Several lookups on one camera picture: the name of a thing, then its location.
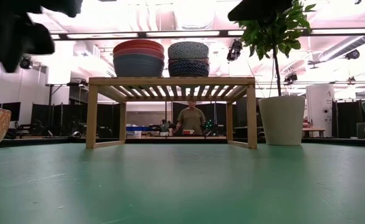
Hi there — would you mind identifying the orange interior patterned bowl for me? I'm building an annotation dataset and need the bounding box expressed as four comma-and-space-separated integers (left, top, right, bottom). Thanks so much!
168, 41, 210, 60

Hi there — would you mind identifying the green leafy plant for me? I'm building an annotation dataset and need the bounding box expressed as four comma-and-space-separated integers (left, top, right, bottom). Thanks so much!
234, 0, 317, 97

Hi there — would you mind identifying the white cylindrical column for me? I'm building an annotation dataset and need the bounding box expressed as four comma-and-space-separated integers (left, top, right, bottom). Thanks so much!
306, 84, 336, 138

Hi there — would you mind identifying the plain pink bowl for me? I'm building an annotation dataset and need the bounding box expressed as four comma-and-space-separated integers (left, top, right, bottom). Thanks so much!
113, 47, 166, 60

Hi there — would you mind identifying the slatted wooden shelf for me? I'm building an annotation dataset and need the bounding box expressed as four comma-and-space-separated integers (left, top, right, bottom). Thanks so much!
85, 77, 258, 149

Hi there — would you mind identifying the black ceiling spotlight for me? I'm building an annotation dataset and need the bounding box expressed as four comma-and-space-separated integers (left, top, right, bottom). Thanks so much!
227, 39, 244, 62
283, 72, 299, 85
19, 55, 34, 70
344, 49, 361, 61

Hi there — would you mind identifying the plain red bowl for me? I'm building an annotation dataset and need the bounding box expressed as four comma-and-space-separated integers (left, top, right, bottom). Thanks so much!
112, 39, 165, 54

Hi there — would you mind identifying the green table mat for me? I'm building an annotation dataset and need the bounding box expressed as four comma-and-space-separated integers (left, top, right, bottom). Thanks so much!
0, 141, 365, 224

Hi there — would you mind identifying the black overhead frame beam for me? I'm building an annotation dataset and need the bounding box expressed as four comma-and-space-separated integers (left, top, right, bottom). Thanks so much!
50, 27, 365, 42

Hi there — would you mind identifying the white plant pot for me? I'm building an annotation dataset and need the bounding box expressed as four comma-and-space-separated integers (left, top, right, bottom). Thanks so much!
258, 95, 306, 146

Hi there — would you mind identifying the plain slate blue bowl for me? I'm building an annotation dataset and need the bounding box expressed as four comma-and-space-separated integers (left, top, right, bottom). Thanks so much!
113, 54, 166, 78

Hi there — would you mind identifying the dark background monitor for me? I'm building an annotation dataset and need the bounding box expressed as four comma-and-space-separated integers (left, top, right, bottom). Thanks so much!
0, 101, 22, 123

